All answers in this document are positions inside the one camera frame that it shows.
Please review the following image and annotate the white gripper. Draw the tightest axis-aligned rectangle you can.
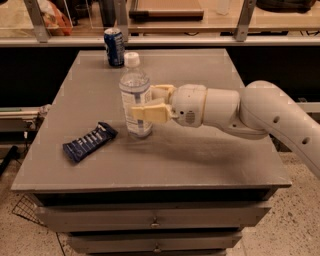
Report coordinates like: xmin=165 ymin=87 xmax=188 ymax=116
xmin=131 ymin=84 xmax=207 ymax=127

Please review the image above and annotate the clear plastic water bottle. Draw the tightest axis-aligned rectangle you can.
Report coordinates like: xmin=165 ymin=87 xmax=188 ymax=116
xmin=119 ymin=52 xmax=152 ymax=138

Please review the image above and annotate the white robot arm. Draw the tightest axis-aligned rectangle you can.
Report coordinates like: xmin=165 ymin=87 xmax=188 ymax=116
xmin=128 ymin=81 xmax=320 ymax=178

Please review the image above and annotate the blue rxbar snack bar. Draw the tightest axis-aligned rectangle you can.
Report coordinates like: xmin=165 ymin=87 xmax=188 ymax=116
xmin=62 ymin=122 xmax=118 ymax=163

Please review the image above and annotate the blue soda can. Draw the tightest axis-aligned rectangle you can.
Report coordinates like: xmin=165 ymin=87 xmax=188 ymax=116
xmin=104 ymin=27 xmax=125 ymax=67

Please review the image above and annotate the grey drawer cabinet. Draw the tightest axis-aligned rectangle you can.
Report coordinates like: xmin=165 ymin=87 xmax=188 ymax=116
xmin=12 ymin=51 xmax=290 ymax=256

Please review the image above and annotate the wooden framed board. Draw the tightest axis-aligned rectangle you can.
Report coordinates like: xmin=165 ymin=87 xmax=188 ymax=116
xmin=129 ymin=0 xmax=204 ymax=19

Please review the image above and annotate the upper grey drawer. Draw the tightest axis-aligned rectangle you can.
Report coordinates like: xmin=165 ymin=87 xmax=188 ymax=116
xmin=36 ymin=201 xmax=270 ymax=233

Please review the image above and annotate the grey drawer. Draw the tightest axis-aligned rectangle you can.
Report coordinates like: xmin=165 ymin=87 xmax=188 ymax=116
xmin=36 ymin=201 xmax=270 ymax=233
xmin=68 ymin=232 xmax=242 ymax=254

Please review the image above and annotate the orange snack bag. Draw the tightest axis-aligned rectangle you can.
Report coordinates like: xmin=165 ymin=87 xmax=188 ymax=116
xmin=37 ymin=0 xmax=72 ymax=36

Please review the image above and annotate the lower grey drawer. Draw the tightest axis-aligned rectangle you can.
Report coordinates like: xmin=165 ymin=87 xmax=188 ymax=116
xmin=68 ymin=232 xmax=242 ymax=254

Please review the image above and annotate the black wire grid panel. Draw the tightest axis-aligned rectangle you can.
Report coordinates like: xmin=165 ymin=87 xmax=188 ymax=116
xmin=12 ymin=195 xmax=44 ymax=226

